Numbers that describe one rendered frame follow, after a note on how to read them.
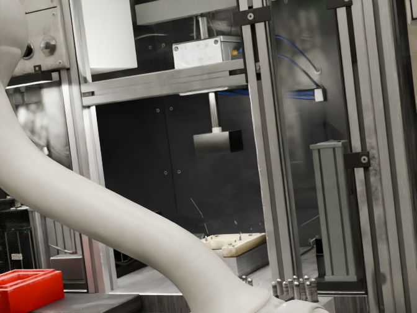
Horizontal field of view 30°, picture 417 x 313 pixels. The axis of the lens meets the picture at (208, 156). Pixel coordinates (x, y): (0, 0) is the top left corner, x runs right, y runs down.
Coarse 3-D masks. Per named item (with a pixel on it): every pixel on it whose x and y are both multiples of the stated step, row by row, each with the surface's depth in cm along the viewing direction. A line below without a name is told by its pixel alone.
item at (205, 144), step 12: (216, 96) 164; (216, 108) 164; (216, 120) 164; (216, 132) 164; (228, 132) 161; (240, 132) 166; (204, 144) 164; (216, 144) 162; (228, 144) 161; (240, 144) 165
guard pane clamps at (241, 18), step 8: (328, 0) 129; (336, 0) 128; (344, 0) 127; (256, 8) 135; (264, 8) 134; (328, 8) 129; (232, 16) 138; (240, 16) 137; (248, 16) 136; (256, 16) 135; (264, 16) 135; (240, 24) 137; (248, 24) 136; (352, 152) 130; (360, 152) 129; (368, 152) 128; (344, 160) 130; (352, 160) 130; (360, 160) 129; (368, 160) 128; (344, 168) 131
